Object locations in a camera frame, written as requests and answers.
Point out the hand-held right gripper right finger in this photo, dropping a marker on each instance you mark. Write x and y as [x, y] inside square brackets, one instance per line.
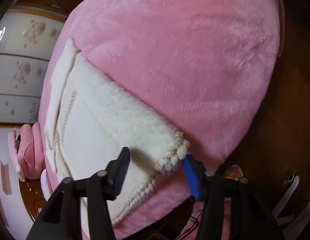
[190, 177]

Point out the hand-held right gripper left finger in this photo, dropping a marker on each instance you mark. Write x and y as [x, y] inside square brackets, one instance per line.
[121, 177]

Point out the white fluffy cardigan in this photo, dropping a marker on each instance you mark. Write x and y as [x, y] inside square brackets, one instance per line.
[99, 120]

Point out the multicoloured knitted slipper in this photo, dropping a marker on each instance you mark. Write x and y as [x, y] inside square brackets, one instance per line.
[232, 171]

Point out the small white printed pillow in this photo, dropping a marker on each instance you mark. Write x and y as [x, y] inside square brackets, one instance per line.
[46, 182]

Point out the brown wooden headboard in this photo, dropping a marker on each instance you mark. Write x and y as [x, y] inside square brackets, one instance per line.
[29, 197]

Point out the folded pink quilt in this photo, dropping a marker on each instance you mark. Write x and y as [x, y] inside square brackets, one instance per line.
[29, 150]

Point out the pink pillow with lace trim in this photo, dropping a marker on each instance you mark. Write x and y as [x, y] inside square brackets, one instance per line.
[12, 145]

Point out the pink plush bed blanket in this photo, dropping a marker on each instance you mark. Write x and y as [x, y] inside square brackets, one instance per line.
[195, 55]

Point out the floral sliding door wardrobe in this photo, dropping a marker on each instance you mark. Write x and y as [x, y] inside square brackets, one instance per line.
[19, 67]

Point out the pink wall shelf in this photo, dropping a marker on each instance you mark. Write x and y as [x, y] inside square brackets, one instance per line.
[6, 180]

